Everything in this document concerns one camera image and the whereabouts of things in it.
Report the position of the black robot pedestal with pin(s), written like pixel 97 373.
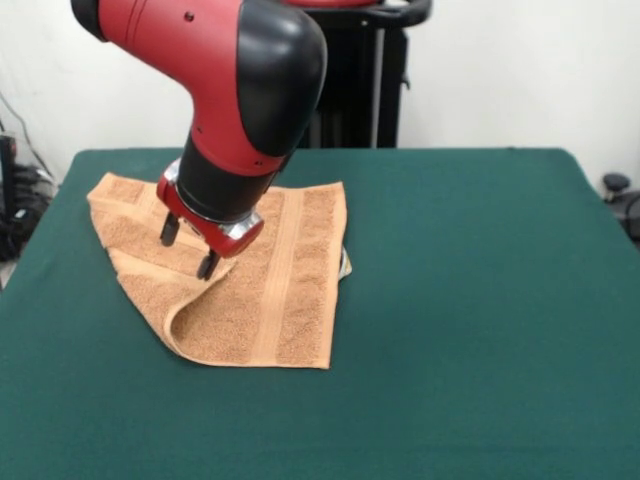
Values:
pixel 360 90

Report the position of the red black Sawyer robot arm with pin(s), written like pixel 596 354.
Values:
pixel 225 75

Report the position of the dark green table cloth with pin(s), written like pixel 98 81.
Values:
pixel 450 300

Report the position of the tan terry towel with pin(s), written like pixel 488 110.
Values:
pixel 300 280

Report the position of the black box with red light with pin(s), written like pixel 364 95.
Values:
pixel 7 170

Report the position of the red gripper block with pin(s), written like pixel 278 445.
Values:
pixel 225 242

